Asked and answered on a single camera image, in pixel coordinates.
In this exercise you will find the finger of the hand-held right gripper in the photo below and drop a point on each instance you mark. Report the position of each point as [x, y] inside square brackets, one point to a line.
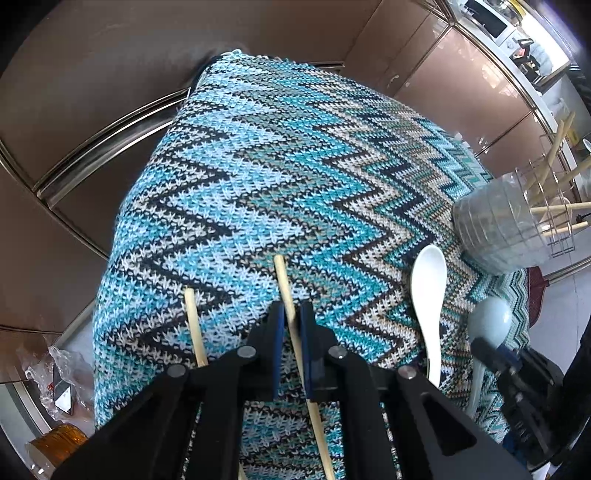
[496, 357]

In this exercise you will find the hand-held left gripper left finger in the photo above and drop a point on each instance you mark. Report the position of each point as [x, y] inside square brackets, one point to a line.
[277, 350]

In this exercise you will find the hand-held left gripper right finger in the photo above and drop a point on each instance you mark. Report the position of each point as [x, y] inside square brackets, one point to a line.
[307, 355]

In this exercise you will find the pale blue ceramic spoon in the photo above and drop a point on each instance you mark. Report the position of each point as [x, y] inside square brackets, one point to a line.
[491, 318]

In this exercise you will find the bamboo chopstick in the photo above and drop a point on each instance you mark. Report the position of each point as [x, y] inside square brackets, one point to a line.
[284, 286]
[194, 318]

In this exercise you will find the dark red plastic object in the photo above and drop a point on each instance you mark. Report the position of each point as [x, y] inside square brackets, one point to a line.
[538, 295]

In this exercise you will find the blue zigzag knitted cloth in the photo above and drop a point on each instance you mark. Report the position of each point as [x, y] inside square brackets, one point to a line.
[277, 184]

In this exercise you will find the clear plastic bag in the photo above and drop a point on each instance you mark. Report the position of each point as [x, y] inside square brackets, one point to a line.
[51, 369]

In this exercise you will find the orange round container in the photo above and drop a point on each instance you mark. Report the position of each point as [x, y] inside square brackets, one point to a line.
[57, 443]

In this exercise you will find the white microwave oven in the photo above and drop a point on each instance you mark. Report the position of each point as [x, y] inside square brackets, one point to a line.
[491, 23]

